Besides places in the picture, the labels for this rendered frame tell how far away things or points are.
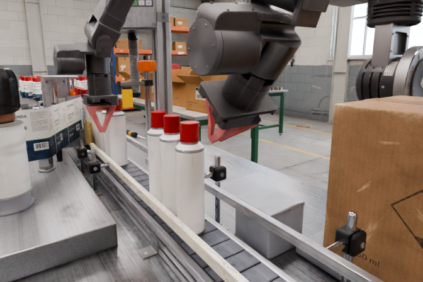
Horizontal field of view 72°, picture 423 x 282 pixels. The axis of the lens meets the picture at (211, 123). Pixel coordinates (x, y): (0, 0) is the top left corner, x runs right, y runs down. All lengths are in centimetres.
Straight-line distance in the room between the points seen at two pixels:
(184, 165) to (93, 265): 25
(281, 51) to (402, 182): 26
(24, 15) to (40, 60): 103
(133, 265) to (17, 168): 32
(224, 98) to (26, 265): 44
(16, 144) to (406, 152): 69
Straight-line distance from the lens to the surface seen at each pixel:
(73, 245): 63
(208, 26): 29
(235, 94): 37
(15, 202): 75
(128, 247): 65
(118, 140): 91
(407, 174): 48
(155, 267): 59
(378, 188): 50
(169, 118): 57
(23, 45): 833
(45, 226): 67
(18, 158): 73
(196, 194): 52
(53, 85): 119
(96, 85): 79
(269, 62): 34
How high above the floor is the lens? 118
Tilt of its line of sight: 11 degrees down
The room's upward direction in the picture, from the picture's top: straight up
